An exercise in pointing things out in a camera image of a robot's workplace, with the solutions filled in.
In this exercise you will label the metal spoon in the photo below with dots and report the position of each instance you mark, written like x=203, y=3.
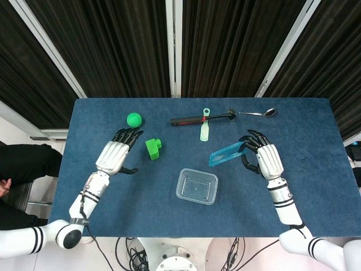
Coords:
x=270, y=112

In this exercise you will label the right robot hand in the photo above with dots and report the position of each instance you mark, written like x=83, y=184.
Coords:
x=270, y=162

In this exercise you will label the white window frame rail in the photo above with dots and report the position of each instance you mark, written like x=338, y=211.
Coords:
x=17, y=116

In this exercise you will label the green toy block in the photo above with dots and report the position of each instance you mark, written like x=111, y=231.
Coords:
x=152, y=149

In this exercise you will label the black pleated curtain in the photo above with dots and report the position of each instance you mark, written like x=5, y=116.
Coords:
x=332, y=70
x=239, y=42
x=112, y=42
x=22, y=70

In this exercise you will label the black plastic bin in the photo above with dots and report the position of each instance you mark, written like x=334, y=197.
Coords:
x=356, y=153

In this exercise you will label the black hammer with red grip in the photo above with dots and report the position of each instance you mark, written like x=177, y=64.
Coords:
x=191, y=120

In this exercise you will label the bystander bare hand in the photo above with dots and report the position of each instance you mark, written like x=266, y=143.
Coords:
x=5, y=187

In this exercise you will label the blue felt table mat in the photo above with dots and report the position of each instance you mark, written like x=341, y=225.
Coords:
x=158, y=214

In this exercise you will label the clear plastic container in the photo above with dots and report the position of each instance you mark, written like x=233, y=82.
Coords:
x=197, y=187

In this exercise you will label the light green small spatula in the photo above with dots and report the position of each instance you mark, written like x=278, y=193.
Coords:
x=204, y=134

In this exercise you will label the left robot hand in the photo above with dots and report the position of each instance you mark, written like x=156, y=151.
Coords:
x=112, y=156

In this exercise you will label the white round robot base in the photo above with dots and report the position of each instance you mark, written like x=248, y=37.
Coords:
x=176, y=261

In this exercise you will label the green ball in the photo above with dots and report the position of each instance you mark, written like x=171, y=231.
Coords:
x=133, y=120

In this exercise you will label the white round floor plate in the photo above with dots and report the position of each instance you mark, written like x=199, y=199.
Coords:
x=214, y=254

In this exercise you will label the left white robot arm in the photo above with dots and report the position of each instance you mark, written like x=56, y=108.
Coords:
x=87, y=194

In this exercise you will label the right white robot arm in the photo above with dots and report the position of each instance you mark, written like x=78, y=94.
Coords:
x=287, y=209

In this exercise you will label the white window frame post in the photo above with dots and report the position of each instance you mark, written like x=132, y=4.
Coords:
x=48, y=48
x=287, y=48
x=173, y=48

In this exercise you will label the transparent blue lid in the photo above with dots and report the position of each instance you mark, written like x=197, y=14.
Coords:
x=225, y=155

